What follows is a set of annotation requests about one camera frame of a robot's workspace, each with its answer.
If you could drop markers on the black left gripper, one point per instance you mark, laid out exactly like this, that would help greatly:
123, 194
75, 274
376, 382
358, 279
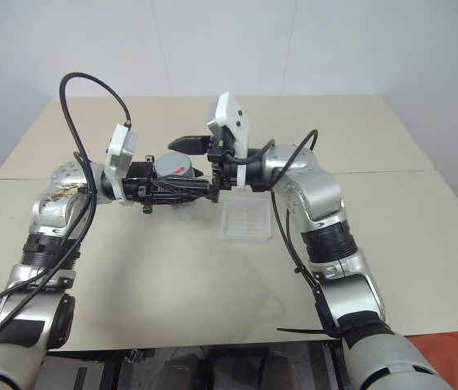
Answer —
137, 185

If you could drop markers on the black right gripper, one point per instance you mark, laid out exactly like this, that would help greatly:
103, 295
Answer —
228, 166

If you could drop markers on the grey jar lid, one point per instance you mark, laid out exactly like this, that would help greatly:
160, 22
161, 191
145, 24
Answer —
170, 164

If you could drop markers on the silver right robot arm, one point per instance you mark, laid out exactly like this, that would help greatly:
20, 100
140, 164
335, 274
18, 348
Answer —
318, 191

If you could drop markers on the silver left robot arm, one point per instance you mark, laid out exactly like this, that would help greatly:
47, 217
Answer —
46, 211

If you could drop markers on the clear plastic box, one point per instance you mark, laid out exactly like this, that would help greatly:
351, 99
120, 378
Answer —
245, 223

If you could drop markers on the dark rounded shape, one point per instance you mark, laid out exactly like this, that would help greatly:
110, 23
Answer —
182, 371
279, 369

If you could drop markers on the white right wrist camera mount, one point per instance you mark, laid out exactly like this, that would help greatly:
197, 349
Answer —
231, 115

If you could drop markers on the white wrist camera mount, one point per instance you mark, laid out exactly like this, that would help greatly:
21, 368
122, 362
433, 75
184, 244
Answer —
231, 115
120, 146

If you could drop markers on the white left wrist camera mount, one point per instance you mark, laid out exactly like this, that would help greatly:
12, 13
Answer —
120, 146

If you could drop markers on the black frame under table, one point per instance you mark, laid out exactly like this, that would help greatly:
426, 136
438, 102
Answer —
87, 371

